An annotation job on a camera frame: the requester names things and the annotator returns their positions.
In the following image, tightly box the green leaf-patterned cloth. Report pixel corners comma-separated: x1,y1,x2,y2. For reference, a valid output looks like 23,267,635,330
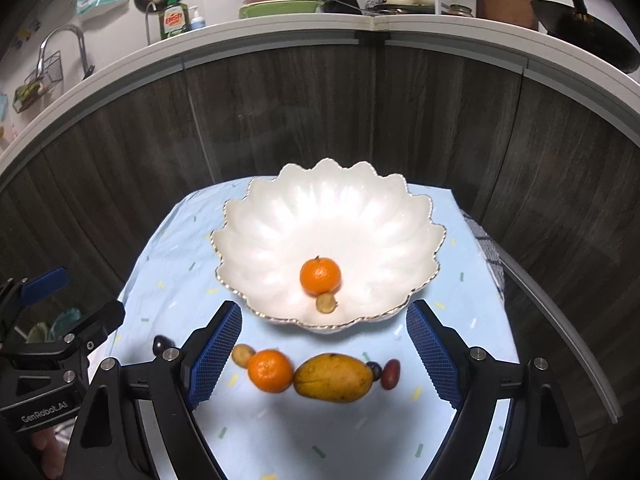
22,307,83,343

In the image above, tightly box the light blue patterned tablecloth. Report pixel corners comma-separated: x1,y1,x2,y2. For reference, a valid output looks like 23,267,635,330
117,177,518,480

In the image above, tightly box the red jujube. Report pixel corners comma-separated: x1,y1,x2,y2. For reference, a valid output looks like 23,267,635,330
381,358,402,391

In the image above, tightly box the black wok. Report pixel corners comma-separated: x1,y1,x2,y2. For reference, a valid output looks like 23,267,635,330
530,0,638,68

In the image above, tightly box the checked white cloth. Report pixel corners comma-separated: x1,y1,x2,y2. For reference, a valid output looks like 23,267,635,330
462,212,507,288

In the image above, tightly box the green plate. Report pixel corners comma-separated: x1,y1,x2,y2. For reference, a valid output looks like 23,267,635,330
238,0,326,20

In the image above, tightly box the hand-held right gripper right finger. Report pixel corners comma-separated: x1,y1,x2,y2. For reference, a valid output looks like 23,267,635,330
406,299,588,480

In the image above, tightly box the green sponge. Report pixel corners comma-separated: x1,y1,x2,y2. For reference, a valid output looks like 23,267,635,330
12,82,51,113

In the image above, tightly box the white scalloped bowl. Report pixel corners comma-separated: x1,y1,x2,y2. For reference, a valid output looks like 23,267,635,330
210,157,447,336

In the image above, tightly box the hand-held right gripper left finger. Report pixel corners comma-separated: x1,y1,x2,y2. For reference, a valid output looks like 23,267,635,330
55,300,244,480

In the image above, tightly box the black wire sink basket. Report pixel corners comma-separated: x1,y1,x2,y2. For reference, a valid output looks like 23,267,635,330
25,50,65,96

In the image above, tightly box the yellow mango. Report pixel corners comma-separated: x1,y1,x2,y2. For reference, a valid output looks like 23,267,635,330
292,353,374,404

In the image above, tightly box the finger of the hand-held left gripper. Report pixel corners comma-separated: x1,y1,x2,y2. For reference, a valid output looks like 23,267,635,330
0,267,69,321
64,300,126,356

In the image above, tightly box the chrome kitchen faucet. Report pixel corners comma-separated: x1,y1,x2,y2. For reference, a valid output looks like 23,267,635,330
39,24,96,81

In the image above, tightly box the tangerine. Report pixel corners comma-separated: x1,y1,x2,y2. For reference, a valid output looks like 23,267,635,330
247,350,295,394
299,256,342,297

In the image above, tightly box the person's left hand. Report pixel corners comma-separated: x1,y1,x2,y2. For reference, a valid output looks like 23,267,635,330
27,427,68,480

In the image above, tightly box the green dish soap bottle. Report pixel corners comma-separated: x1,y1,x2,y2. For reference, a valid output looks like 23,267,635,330
159,0,190,41

